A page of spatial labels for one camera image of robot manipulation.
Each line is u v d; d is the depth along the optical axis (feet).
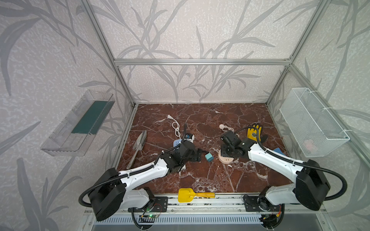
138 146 3.08
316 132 2.03
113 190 1.33
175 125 3.53
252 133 3.25
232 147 2.09
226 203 2.47
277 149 3.02
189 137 2.37
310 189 1.33
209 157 2.92
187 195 2.51
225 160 2.84
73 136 2.07
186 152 2.01
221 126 3.41
